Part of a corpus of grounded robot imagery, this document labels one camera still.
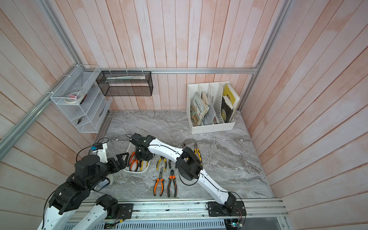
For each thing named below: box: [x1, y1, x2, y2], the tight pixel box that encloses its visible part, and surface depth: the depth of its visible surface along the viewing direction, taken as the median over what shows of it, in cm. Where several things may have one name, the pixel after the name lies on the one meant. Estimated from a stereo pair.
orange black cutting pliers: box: [167, 169, 178, 198], surface depth 85 cm
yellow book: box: [223, 83, 236, 106], surface depth 98 cm
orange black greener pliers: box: [153, 166, 165, 197], surface depth 83 cm
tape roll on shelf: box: [64, 92, 84, 104], surface depth 75 cm
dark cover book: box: [221, 95, 234, 124], surface depth 100 cm
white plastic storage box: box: [122, 141, 150, 174], surface depth 90 cm
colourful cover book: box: [190, 91, 210, 127], surface depth 103 cm
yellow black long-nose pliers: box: [156, 155, 167, 172], surface depth 92 cm
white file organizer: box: [185, 80, 241, 135], surface depth 103 cm
